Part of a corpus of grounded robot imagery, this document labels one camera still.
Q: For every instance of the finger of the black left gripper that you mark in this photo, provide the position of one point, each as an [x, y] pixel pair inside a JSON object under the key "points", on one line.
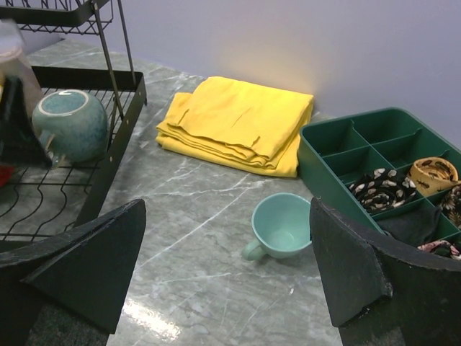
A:
{"points": [[20, 146]]}

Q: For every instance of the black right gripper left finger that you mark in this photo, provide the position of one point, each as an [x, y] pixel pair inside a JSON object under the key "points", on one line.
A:
{"points": [[69, 289]]}

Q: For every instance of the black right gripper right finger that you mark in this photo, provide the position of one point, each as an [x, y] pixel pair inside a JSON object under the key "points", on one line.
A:
{"points": [[380, 291]]}

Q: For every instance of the red mug black handle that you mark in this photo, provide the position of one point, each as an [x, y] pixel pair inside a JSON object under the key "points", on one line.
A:
{"points": [[5, 174]]}

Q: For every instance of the grey-green ceramic mug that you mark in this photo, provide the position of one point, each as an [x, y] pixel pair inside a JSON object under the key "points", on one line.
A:
{"points": [[73, 126]]}

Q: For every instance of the teal ceramic cup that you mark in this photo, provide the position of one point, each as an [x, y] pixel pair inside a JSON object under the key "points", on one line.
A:
{"points": [[281, 227]]}

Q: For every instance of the pink patterned rolled tie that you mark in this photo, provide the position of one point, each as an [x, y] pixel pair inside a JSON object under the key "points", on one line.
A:
{"points": [[442, 248]]}

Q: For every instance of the black floral rolled tie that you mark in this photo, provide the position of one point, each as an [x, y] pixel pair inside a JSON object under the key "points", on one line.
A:
{"points": [[383, 189]]}

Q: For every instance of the dark patterned rolled tie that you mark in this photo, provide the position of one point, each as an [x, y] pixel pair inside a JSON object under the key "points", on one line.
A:
{"points": [[451, 206]]}

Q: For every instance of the yellow rolled tie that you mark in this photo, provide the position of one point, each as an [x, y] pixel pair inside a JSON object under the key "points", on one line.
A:
{"points": [[432, 175]]}

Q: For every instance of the green divided organizer tray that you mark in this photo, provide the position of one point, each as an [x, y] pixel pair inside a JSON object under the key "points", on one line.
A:
{"points": [[335, 153]]}

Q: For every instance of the folded yellow cloth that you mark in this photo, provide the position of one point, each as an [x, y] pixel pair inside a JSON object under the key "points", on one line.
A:
{"points": [[238, 124]]}

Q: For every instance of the black wire dish rack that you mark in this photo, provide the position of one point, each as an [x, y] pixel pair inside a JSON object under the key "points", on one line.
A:
{"points": [[35, 203]]}

